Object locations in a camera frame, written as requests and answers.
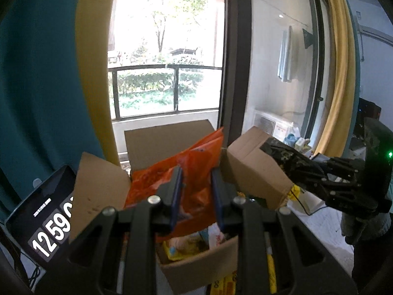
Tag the black blue snack packet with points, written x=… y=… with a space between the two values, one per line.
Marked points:
x=282 y=153

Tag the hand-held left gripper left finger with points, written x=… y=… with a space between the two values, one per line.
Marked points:
x=177 y=199

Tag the tablet with clock display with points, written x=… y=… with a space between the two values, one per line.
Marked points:
x=36 y=218

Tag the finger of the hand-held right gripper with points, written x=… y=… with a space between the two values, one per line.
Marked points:
x=337 y=193
x=340 y=167

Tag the yellow cartoon snack bag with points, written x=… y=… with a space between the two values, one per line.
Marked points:
x=184 y=245

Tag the black balcony railing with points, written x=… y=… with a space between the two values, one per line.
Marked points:
x=175 y=89

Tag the black wall bracket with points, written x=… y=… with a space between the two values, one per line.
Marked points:
x=307 y=38

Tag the yellow curtain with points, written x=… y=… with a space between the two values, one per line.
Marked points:
x=92 y=67
x=336 y=67

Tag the white outdoor air conditioner unit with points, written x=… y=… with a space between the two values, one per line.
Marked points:
x=267 y=123

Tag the orange snack bag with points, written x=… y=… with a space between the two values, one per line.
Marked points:
x=196 y=166

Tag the gold foil snack bag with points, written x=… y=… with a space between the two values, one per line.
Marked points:
x=224 y=284

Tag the hanging pale blue towel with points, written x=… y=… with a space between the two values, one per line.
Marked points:
x=285 y=55

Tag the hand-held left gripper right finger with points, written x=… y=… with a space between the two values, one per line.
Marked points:
x=217 y=206

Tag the brown cardboard box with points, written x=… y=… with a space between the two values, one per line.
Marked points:
x=248 y=163

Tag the black computer case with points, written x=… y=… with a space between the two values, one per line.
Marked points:
x=370 y=113

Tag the red white snack packet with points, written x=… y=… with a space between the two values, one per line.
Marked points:
x=218 y=235

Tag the yellow plastic bag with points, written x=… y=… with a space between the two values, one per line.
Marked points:
x=294 y=192

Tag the white wall air conditioner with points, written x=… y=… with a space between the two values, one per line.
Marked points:
x=377 y=33

